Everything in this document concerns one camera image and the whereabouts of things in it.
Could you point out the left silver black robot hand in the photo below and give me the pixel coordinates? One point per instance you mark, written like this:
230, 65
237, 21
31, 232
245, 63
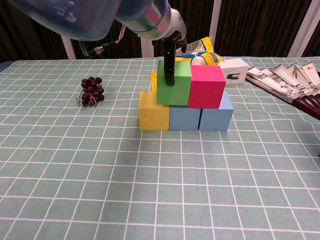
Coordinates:
169, 60

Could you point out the green foam cube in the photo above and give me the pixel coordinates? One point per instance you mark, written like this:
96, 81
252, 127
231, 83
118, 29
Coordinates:
175, 92

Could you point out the pink-red foam cube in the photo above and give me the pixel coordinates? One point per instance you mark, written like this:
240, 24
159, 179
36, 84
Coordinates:
205, 90

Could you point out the yellow foam cube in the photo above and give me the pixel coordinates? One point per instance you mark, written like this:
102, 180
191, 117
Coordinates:
152, 117

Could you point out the light blue foam cube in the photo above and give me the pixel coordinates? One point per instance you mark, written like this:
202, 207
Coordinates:
216, 120
184, 120

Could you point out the yellow snack bag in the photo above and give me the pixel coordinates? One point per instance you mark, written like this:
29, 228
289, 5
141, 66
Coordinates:
200, 53

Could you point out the small white cardboard box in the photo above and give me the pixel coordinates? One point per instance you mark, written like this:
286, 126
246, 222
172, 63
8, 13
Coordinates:
235, 72

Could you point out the dark red grape bunch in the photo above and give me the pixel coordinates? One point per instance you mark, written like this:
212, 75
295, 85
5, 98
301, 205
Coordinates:
92, 90

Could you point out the dark pleated curtain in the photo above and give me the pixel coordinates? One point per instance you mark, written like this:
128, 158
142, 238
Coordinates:
250, 27

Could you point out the painted paper folding fan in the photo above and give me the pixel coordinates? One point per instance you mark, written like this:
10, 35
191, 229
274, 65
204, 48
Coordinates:
287, 80

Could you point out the green checked tablecloth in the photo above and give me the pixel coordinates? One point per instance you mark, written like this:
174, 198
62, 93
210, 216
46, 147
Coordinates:
150, 195

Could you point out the blue table cover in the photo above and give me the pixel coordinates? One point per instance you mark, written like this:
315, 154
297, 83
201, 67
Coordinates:
3, 66

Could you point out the white frame post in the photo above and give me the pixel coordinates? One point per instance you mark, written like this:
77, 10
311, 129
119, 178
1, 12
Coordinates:
306, 27
215, 17
67, 47
147, 48

